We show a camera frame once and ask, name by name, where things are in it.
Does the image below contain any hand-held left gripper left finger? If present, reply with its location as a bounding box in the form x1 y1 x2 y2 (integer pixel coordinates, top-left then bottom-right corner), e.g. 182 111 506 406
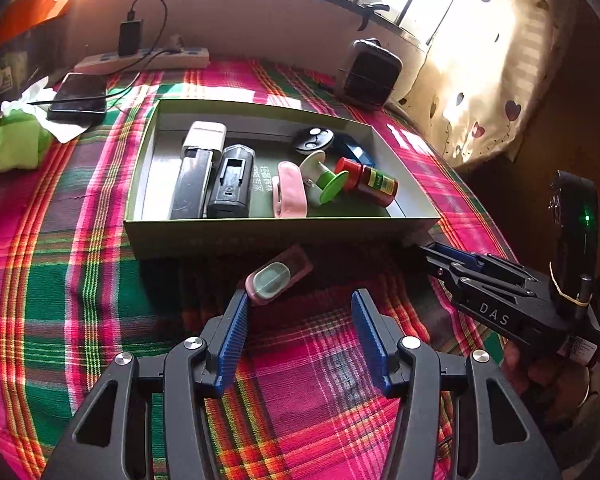
40 290 251 480

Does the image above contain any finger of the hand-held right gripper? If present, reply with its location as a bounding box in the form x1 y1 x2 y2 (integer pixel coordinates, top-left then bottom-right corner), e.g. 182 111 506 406
425 260 463 288
419 242 487 270

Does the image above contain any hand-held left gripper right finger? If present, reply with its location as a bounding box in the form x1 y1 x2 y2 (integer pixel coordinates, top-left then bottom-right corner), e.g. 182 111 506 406
351 289 561 480

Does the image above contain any pink grey small case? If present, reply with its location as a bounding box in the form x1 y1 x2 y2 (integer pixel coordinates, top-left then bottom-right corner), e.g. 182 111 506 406
244 256 314 307

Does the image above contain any green cardboard box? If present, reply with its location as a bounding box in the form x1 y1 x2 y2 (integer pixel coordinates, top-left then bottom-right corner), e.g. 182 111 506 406
124 99 441 261

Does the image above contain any red-capped small bottle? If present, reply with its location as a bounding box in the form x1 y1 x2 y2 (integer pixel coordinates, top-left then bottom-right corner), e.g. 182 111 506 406
334 157 399 207

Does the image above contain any white charger plug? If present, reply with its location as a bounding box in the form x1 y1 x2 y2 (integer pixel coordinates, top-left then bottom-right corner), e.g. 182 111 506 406
181 121 228 157

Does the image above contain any person's right hand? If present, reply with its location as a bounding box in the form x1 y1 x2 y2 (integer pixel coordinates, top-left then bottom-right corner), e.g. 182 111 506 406
500 337 593 411

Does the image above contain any plaid pink green cloth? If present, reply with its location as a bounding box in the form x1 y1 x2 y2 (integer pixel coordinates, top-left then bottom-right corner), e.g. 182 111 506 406
0 57 521 480

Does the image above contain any blue flat item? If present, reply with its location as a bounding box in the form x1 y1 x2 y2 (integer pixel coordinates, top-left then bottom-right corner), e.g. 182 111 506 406
330 135 376 167

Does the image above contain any green white spool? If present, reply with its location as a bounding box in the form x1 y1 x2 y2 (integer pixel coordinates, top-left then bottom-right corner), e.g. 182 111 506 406
299 152 349 207

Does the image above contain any short black device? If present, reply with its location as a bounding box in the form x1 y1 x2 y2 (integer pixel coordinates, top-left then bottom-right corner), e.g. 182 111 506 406
207 144 256 219

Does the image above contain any long black silver device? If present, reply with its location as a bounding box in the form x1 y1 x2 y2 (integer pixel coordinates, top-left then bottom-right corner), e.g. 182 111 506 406
169 146 214 220

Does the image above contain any black round gadget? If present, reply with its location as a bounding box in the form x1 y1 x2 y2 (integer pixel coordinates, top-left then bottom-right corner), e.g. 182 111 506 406
293 126 336 155

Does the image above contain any beige heart-print curtain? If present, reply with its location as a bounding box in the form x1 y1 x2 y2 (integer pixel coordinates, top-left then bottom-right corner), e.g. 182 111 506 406
405 0 576 171

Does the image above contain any black grey desk heater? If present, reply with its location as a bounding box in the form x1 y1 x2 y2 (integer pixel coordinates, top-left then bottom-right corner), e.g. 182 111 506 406
334 38 403 111

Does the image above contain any white tissue sheet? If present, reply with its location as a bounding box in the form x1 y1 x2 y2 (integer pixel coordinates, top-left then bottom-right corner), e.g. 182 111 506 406
0 76 106 142

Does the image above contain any white power strip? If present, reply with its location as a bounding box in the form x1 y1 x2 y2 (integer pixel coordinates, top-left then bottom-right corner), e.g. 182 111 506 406
74 47 211 73

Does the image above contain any black smartphone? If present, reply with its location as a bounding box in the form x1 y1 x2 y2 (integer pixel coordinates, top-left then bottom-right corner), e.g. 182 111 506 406
47 72 108 122

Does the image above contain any green tissue pack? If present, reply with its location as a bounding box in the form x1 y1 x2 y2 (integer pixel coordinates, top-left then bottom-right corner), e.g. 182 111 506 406
0 110 51 177

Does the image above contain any black power adapter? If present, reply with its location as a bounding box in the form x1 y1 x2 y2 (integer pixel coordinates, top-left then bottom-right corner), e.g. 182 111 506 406
117 20 145 57

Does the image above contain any orange plastic bin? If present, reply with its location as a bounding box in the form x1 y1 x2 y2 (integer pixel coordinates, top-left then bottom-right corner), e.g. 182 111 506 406
0 0 76 46

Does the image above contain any black window strap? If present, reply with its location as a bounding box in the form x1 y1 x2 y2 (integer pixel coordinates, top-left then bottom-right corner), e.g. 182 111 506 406
359 4 390 32

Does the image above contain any black charging cable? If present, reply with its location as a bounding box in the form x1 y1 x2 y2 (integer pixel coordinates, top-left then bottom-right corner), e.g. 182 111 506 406
27 0 168 108

